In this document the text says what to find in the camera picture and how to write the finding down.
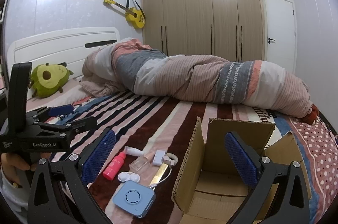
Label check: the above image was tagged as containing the pink spray bottle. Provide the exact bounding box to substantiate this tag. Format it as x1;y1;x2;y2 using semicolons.
102;152;126;181

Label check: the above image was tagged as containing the clear glass perfume bottle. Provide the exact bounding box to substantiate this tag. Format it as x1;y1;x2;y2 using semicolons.
129;152;154;174

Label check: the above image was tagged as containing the blue square device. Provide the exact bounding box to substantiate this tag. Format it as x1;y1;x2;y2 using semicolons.
113;181;156;218

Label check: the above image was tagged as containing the gold rectangular bar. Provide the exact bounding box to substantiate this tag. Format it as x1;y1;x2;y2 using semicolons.
149;163;168;188

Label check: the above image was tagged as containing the tape roll with white dispenser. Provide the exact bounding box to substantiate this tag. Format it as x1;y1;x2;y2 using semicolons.
162;153;178;167

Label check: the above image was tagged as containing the white charger with cable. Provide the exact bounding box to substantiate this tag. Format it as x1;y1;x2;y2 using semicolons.
151;150;172;190

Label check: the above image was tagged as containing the grey left sleeve forearm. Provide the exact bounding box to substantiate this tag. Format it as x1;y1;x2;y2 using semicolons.
1;169;29;224

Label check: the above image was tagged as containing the person's left hand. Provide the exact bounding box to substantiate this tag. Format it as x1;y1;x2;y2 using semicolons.
1;153;37;186

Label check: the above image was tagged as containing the pink pillow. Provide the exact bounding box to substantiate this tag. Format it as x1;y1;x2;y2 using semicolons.
26;79;90;112

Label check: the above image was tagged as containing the green avocado plush toy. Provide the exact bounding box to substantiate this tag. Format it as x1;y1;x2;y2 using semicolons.
29;63;74;98

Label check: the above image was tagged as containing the white contact lens case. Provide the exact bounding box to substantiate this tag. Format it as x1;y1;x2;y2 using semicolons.
117;171;140;183

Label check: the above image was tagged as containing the white tube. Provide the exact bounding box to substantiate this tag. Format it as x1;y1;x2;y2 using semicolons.
124;146;144;157

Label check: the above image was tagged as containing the striped bed blanket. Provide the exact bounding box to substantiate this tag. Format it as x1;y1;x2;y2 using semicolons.
26;89;338;224

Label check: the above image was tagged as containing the brown cardboard box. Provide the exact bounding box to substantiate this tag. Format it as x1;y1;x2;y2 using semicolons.
172;119;311;223

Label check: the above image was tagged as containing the white bed headboard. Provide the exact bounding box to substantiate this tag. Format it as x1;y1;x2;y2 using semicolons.
6;27;120;78

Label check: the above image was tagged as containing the red item under duvet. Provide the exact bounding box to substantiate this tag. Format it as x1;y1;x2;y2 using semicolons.
302;104;320;125

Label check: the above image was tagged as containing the rolled striped duvet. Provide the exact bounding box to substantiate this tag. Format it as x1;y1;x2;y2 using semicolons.
80;38;314;119

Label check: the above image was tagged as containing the yellow ukulele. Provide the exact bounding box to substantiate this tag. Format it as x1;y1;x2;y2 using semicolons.
104;0;146;29

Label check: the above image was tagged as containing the white door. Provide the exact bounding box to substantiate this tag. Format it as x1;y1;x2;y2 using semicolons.
264;0;297;74

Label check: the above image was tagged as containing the beige wooden wardrobe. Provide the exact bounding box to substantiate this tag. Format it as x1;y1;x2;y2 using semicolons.
142;0;265;62

